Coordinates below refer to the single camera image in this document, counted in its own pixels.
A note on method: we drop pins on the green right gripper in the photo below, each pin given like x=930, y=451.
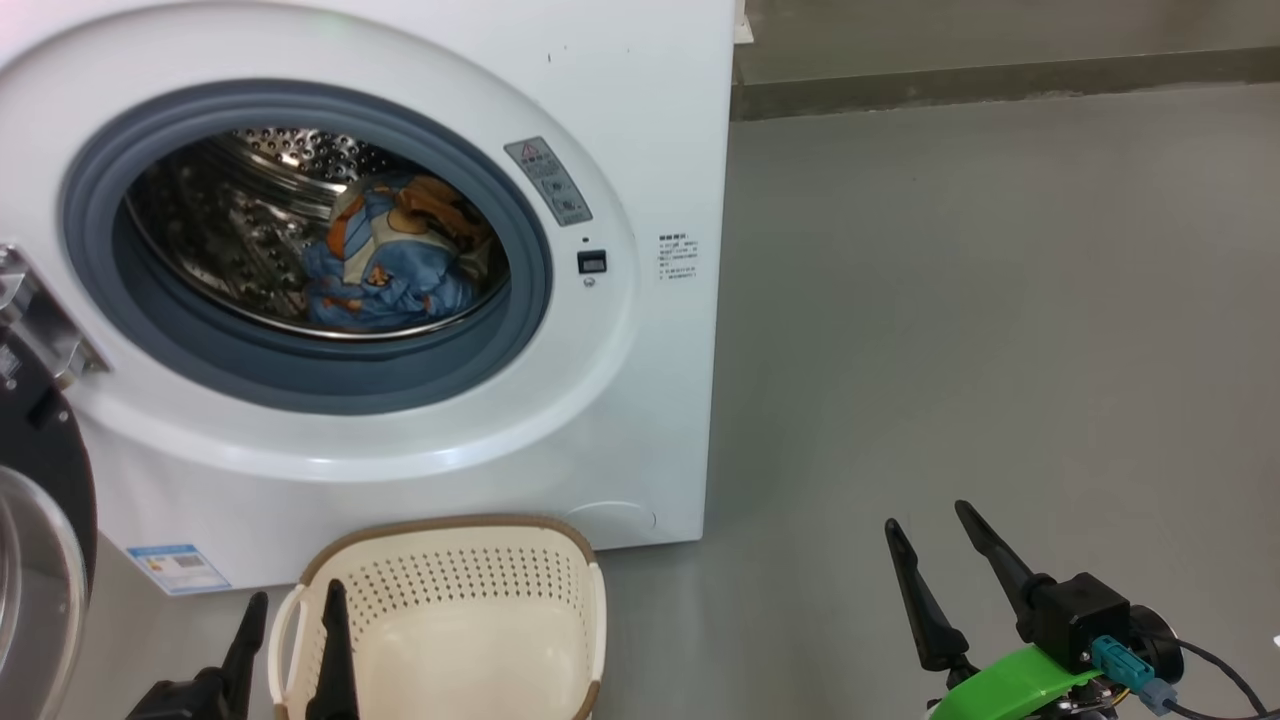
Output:
x=1010, y=685

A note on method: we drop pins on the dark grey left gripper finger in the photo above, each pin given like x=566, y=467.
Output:
x=337, y=670
x=245, y=670

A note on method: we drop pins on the black round glass washer door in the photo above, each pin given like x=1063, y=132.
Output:
x=40, y=500

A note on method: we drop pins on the blue bear print garment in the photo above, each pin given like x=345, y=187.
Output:
x=400, y=290

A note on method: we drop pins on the cream orange blue garment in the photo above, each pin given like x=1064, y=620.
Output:
x=440, y=205

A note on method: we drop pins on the cream perforated laundry basket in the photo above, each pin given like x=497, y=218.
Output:
x=480, y=640

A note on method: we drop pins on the grey rubber door gasket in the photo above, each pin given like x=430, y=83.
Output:
x=300, y=375

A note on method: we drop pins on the white front-load washing machine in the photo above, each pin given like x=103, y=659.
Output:
x=620, y=400

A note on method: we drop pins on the black door latch socket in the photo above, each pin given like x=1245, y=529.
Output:
x=592, y=262

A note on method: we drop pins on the blue energy label sticker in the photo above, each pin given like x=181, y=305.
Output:
x=178, y=570

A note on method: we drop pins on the round white filter cover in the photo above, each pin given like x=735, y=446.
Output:
x=610, y=522

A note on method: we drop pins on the small printed text label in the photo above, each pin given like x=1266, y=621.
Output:
x=678, y=257

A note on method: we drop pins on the grey warning sticker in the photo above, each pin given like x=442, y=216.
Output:
x=548, y=180

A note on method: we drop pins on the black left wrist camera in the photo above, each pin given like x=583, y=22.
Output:
x=180, y=702

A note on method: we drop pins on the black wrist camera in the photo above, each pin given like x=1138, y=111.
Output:
x=180, y=702
x=1085, y=610

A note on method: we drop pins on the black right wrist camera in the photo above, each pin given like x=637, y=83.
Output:
x=1085, y=610

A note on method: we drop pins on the teal right camera connector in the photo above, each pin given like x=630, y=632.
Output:
x=1125, y=668

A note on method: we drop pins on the grey wall skirting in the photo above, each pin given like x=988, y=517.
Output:
x=1000, y=85

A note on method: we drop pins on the white wall fitting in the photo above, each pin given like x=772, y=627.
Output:
x=742, y=25

